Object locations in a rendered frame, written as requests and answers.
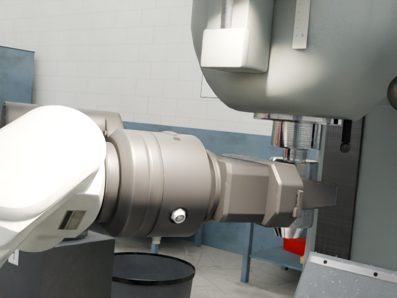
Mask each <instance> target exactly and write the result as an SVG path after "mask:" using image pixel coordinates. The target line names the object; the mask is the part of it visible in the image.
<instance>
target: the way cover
mask: <svg viewBox="0 0 397 298"><path fill-rule="evenodd" d="M314 260H315V262H314ZM341 261H343V262H341ZM314 267H315V268H314ZM331 271H333V272H332V273H331ZM394 273H395V274H394ZM335 274H336V275H335ZM392 274H394V275H392ZM323 276H325V277H323ZM339 280H340V282H341V283H340V282H339ZM356 280H357V281H356ZM332 281H333V282H334V283H333V282H332ZM310 283H311V284H310ZM315 284H317V286H315ZM358 289H359V290H358ZM345 291H346V292H345ZM323 292H324V293H323ZM357 293H358V294H357ZM308 295H309V298H327V297H328V298H397V271H392V270H388V269H384V268H380V267H375V266H370V265H367V264H362V263H358V262H355V261H350V260H345V259H342V258H337V257H333V256H329V255H325V254H320V253H317V252H312V251H308V254H307V257H306V259H305V263H304V266H303V269H302V272H301V275H300V279H299V282H298V285H297V288H296V291H295V294H294V298H308Z"/></svg>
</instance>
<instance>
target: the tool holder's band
mask: <svg viewBox="0 0 397 298"><path fill-rule="evenodd" d="M269 160H272V161H278V162H282V163H288V164H293V165H295V166H296V168H297V171H298V172H302V173H318V168H319V163H318V162H317V161H313V160H305V161H302V160H289V159H284V158H283V157H271V158H270V159H269Z"/></svg>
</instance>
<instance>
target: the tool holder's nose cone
mask: <svg viewBox="0 0 397 298"><path fill-rule="evenodd" d="M273 230H274V233H275V235H276V236H278V237H283V238H298V237H299V236H300V234H301V233H302V231H303V230H304V228H273Z"/></svg>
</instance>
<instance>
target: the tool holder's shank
mask: <svg viewBox="0 0 397 298"><path fill-rule="evenodd" d="M279 148H283V147H279ZM308 151H312V150H308ZM282 157H283V158H284V159H289V160H302V161H305V160H306V159H307V150H302V149H294V148H283V152H282Z"/></svg>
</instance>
